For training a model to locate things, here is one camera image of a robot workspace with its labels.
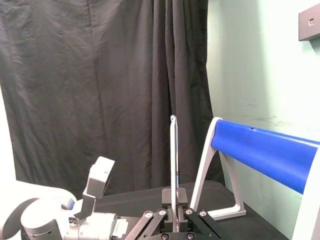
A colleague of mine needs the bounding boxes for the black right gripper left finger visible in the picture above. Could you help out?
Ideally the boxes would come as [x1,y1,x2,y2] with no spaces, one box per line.
[127,188,174,240]

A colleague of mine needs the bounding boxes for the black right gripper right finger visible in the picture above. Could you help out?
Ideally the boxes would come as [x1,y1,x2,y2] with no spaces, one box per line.
[176,188,222,240]

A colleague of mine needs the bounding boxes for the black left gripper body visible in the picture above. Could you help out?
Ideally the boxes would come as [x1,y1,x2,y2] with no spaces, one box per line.
[111,215,145,240]

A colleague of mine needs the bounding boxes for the thin glass thermometer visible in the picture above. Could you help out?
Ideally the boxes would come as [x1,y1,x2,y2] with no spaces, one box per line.
[169,114,182,232]

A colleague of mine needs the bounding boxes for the blue and white tube rack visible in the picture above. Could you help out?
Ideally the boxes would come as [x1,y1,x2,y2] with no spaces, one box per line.
[189,116,320,240]

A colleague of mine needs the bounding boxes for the black table cloth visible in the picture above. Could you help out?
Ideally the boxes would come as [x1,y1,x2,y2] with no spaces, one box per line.
[94,180,292,240]

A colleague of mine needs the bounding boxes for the black curtain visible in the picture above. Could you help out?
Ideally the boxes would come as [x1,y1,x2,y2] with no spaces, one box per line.
[0,0,226,201]

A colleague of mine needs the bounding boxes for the black wall box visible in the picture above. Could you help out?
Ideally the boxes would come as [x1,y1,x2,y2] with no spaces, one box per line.
[297,5,320,42]

